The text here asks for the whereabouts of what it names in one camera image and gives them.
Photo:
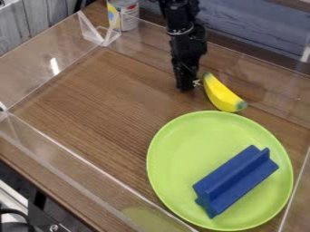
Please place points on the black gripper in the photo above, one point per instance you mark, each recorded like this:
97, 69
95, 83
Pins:
188, 46

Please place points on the yellow toy banana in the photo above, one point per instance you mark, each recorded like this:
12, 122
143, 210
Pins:
222, 97

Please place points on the blue plastic block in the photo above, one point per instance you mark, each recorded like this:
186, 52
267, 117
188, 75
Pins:
226, 185

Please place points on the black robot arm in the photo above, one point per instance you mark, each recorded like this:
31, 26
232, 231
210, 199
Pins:
179, 12

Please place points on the green round plate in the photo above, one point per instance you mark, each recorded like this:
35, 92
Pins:
188, 148

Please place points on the white yellow can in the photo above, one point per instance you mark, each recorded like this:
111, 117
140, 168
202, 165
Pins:
123, 13

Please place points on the clear acrylic corner bracket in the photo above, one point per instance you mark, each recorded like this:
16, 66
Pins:
97, 34

